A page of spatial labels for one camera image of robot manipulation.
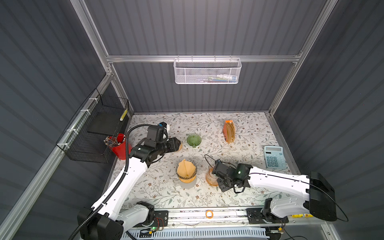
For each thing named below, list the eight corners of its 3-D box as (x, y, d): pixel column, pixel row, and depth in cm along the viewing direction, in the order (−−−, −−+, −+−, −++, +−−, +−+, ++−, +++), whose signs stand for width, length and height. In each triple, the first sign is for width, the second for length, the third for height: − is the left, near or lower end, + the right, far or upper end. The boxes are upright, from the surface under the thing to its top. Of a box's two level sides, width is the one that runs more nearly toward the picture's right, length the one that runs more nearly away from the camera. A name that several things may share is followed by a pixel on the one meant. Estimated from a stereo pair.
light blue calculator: (266, 168, 92) (268, 166, 90) (260, 148, 101) (262, 146, 99) (288, 168, 92) (290, 166, 90) (279, 148, 101) (281, 146, 99)
